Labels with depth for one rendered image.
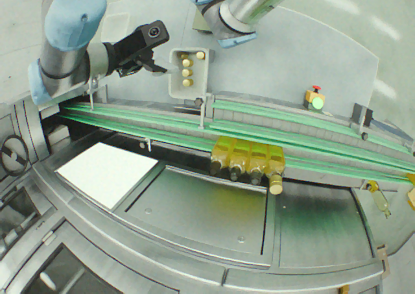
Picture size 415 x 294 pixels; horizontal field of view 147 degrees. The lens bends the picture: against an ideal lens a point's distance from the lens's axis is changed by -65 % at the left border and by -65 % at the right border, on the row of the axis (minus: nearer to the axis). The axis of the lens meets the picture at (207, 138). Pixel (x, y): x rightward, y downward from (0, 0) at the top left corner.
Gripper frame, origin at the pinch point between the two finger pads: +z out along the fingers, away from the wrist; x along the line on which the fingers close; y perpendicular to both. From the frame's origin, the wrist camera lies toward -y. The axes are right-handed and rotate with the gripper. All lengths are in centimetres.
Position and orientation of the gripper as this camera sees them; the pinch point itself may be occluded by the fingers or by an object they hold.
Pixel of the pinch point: (171, 45)
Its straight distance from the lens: 47.4
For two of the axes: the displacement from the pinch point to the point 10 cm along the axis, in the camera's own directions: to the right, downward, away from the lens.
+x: 3.7, 8.8, 3.0
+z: 4.6, -4.5, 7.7
